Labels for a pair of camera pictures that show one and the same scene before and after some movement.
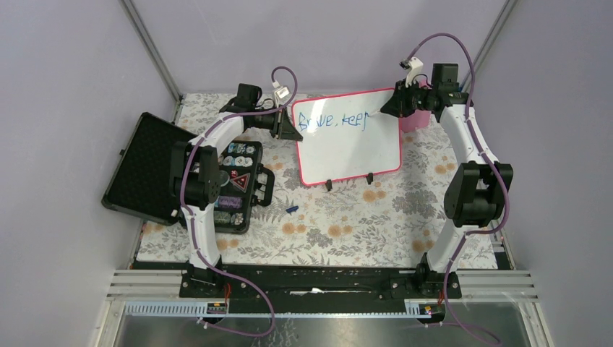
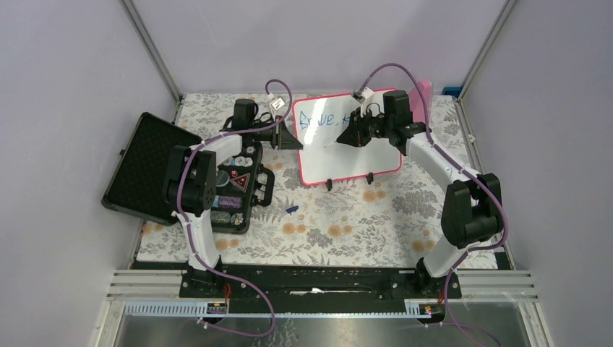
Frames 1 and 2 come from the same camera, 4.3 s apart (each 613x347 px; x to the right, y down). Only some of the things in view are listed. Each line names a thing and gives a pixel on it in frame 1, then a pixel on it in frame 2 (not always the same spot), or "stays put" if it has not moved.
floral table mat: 403,219 stays put
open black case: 141,181 stays put
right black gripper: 397,105 -> 354,134
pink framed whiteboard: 342,142 stays put
